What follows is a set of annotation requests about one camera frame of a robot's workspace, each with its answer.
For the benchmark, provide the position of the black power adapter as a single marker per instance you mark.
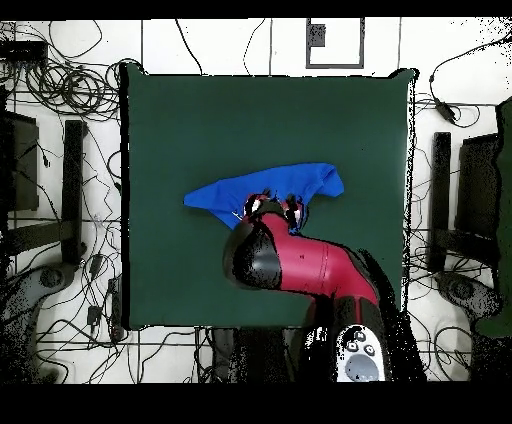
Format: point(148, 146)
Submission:
point(444, 110)

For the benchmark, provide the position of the grey square floor frame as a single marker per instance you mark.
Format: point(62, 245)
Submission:
point(335, 65)

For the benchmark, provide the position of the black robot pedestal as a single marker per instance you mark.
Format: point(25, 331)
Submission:
point(260, 352)

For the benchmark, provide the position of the black equipment box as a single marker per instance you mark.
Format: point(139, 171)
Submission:
point(22, 168)
point(478, 188)

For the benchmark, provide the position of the black power strip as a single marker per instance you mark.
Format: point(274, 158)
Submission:
point(116, 308)

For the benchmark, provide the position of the green hanging cloth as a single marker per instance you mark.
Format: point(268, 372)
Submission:
point(504, 200)

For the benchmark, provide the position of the dark green table cloth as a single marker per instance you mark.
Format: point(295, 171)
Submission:
point(240, 120)

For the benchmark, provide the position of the flat black box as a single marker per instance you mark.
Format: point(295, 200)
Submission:
point(22, 50)

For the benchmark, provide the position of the blue shirt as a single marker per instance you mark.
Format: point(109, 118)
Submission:
point(240, 192)

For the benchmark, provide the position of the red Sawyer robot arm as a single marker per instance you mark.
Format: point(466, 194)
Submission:
point(312, 264)

